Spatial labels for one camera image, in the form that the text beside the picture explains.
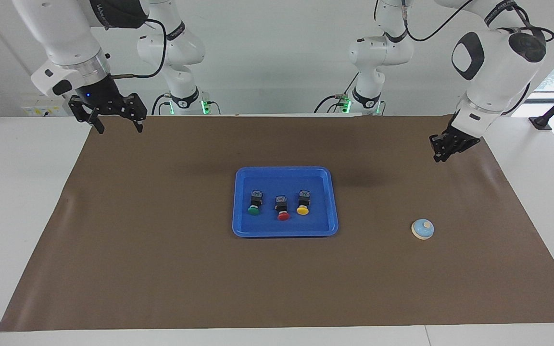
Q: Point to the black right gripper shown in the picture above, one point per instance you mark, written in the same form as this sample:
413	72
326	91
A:
101	98

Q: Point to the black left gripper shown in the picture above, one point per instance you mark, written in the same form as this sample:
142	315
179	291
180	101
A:
457	139

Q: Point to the yellow push button switch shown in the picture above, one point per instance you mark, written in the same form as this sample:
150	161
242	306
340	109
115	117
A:
303	203

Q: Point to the green push button switch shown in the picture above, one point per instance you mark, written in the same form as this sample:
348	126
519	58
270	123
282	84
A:
255	202

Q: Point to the red push button switch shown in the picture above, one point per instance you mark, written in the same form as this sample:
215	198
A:
283	207

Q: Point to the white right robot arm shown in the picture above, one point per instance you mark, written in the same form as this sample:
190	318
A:
60	29

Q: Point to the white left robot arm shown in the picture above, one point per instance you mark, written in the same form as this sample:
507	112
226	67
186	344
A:
493	72

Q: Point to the blue plastic tray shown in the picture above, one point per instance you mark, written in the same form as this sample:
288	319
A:
284	228

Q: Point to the white power strip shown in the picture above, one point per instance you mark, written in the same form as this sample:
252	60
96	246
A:
41	111

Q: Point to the brown table mat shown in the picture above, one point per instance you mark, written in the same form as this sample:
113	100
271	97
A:
161	278

